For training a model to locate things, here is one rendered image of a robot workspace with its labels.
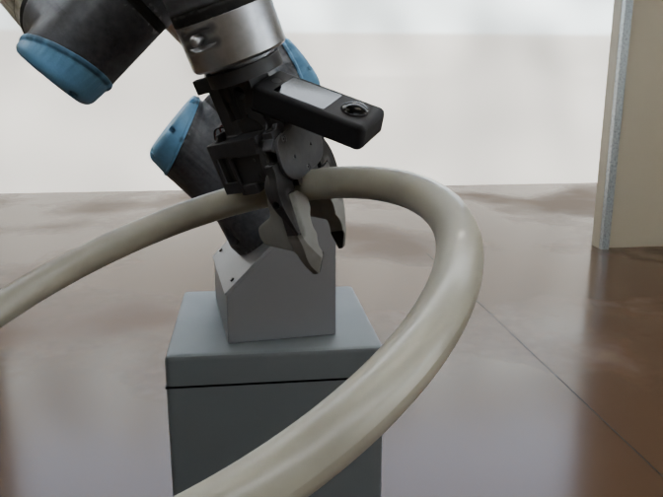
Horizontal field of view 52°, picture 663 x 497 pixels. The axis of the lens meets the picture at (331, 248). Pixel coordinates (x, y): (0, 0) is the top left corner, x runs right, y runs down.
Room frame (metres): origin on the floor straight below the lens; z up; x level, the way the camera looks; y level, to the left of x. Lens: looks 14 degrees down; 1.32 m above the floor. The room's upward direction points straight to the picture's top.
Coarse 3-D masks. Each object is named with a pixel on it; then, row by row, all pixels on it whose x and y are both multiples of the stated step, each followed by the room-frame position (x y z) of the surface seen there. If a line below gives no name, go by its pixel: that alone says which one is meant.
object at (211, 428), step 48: (336, 288) 1.55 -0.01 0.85; (192, 336) 1.23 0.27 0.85; (336, 336) 1.23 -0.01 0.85; (192, 384) 1.14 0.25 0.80; (240, 384) 1.15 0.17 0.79; (288, 384) 1.16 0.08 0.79; (336, 384) 1.17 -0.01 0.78; (192, 432) 1.14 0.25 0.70; (240, 432) 1.15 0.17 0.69; (192, 480) 1.14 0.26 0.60; (336, 480) 1.17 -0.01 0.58
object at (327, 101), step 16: (272, 80) 0.64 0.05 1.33; (288, 80) 0.65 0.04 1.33; (304, 80) 0.65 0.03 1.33; (256, 96) 0.63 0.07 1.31; (272, 96) 0.62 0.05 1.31; (288, 96) 0.62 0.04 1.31; (304, 96) 0.62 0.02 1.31; (320, 96) 0.63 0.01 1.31; (336, 96) 0.63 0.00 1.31; (272, 112) 0.63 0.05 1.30; (288, 112) 0.62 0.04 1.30; (304, 112) 0.61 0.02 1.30; (320, 112) 0.60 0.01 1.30; (336, 112) 0.60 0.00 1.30; (352, 112) 0.60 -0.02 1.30; (368, 112) 0.60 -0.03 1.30; (304, 128) 0.61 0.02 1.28; (320, 128) 0.61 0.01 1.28; (336, 128) 0.60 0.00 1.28; (352, 128) 0.59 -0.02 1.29; (368, 128) 0.59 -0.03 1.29; (352, 144) 0.59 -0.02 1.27
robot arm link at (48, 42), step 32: (0, 0) 0.79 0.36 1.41; (32, 0) 0.72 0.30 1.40; (64, 0) 0.70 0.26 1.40; (96, 0) 0.69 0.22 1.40; (128, 0) 0.69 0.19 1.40; (32, 32) 0.69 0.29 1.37; (64, 32) 0.68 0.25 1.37; (96, 32) 0.68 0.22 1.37; (128, 32) 0.70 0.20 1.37; (160, 32) 0.73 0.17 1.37; (32, 64) 0.68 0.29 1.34; (64, 64) 0.68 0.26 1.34; (96, 64) 0.69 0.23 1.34; (128, 64) 0.72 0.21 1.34; (96, 96) 0.71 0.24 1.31
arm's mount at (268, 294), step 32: (320, 224) 1.24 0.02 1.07; (224, 256) 1.40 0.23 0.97; (256, 256) 1.23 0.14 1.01; (288, 256) 1.23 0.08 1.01; (224, 288) 1.22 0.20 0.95; (256, 288) 1.21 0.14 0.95; (288, 288) 1.22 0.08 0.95; (320, 288) 1.24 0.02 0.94; (224, 320) 1.27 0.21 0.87; (256, 320) 1.21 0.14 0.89; (288, 320) 1.22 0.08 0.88; (320, 320) 1.24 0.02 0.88
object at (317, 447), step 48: (336, 192) 0.62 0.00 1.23; (384, 192) 0.56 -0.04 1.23; (432, 192) 0.49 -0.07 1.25; (96, 240) 0.67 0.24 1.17; (144, 240) 0.68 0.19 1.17; (480, 240) 0.42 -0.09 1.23; (48, 288) 0.63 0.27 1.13; (432, 288) 0.36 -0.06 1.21; (432, 336) 0.32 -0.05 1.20; (384, 384) 0.29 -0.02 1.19; (288, 432) 0.27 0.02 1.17; (336, 432) 0.27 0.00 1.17; (384, 432) 0.29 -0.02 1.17; (240, 480) 0.25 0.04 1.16; (288, 480) 0.26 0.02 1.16
